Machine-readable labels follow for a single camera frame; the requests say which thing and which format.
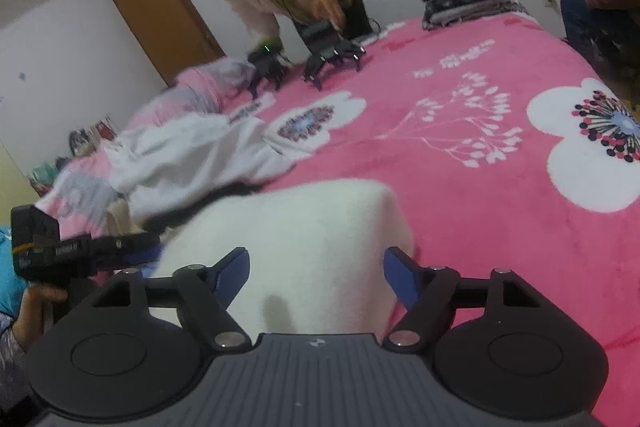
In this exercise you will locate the pink quilt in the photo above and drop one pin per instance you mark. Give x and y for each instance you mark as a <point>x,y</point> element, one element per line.
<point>200,87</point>

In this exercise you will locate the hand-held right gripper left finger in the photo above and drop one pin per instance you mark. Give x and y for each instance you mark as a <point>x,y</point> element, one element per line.
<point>230,274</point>

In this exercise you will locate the person's left hand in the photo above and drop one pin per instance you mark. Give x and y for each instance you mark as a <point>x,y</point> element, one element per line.
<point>35,317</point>

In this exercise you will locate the white knit sweater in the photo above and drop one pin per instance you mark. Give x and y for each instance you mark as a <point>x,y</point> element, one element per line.
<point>300,232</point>

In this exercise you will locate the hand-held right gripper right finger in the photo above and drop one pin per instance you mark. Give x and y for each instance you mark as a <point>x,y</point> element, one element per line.
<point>402,279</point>

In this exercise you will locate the wooden door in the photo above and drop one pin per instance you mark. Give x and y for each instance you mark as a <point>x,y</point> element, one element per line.
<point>160,12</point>

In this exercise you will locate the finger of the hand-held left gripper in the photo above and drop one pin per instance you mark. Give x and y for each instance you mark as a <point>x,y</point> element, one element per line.
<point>125,247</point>

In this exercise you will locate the turquoise cloth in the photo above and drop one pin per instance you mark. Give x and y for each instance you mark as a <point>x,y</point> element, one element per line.
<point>10,272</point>

